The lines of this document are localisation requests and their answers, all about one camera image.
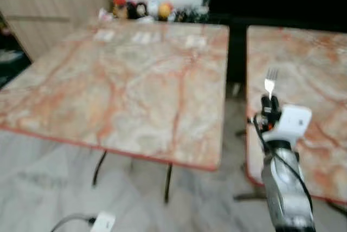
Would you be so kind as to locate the silver metal fork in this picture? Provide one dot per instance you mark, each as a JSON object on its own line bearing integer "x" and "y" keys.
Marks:
{"x": 270, "y": 84}

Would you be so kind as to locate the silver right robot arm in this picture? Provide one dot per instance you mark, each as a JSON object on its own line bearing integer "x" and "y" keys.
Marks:
{"x": 284, "y": 188}

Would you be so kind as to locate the narrow orange marble table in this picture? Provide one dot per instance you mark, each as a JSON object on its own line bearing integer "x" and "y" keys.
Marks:
{"x": 303, "y": 107}

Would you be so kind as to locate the orange round toy figure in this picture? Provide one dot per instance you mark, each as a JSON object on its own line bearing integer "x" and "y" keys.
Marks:
{"x": 165, "y": 11}

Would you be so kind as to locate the large orange marble table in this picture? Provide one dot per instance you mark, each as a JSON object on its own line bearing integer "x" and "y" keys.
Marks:
{"x": 119, "y": 85}

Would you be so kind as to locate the white round toy figure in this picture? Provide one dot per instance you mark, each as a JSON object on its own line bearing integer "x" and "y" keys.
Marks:
{"x": 153, "y": 7}

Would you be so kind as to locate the red capped toy figure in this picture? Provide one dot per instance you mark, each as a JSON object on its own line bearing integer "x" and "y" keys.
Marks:
{"x": 120, "y": 5}

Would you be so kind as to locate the pink white small toy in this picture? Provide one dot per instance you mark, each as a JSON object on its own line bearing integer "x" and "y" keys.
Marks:
{"x": 105, "y": 14}

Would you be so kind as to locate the light wooden cabinet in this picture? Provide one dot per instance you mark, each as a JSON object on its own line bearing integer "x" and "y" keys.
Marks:
{"x": 54, "y": 15}

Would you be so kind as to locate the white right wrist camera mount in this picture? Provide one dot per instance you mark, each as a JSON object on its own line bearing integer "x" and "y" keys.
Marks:
{"x": 293, "y": 119}

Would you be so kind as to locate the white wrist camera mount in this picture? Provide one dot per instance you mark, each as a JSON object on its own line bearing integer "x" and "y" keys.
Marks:
{"x": 104, "y": 222}
{"x": 293, "y": 119}

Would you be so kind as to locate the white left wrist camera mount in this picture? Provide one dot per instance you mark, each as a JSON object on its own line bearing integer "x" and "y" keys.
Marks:
{"x": 104, "y": 222}

